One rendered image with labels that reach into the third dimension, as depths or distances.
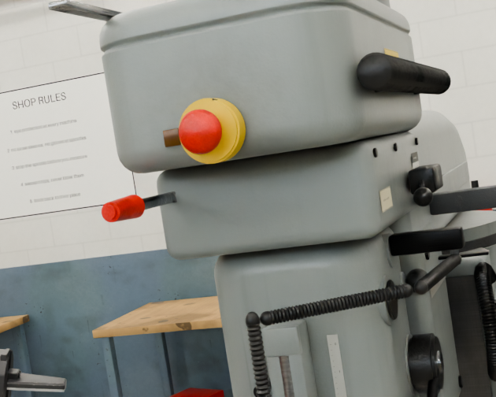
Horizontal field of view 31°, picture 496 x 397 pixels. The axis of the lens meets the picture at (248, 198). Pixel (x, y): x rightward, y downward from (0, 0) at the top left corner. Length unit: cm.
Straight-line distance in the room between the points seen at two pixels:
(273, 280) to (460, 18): 435
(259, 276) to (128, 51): 28
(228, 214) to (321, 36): 23
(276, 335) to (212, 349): 484
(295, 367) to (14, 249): 544
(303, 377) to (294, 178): 21
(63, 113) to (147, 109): 517
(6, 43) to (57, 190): 103
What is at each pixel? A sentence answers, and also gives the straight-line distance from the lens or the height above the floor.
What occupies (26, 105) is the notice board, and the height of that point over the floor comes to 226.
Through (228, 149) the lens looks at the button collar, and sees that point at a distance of 82.
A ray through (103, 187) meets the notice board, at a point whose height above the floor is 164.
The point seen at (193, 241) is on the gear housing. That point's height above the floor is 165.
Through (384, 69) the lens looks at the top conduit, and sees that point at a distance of 83.
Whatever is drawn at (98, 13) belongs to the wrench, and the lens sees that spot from 91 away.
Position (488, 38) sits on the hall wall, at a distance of 524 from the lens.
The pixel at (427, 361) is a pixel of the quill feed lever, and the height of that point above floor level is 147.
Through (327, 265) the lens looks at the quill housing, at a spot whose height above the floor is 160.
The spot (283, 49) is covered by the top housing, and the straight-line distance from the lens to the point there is 83.
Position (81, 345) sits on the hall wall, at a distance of 619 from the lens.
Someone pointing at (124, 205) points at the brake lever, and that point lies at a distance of 86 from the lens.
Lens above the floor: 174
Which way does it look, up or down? 3 degrees down
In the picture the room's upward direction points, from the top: 9 degrees counter-clockwise
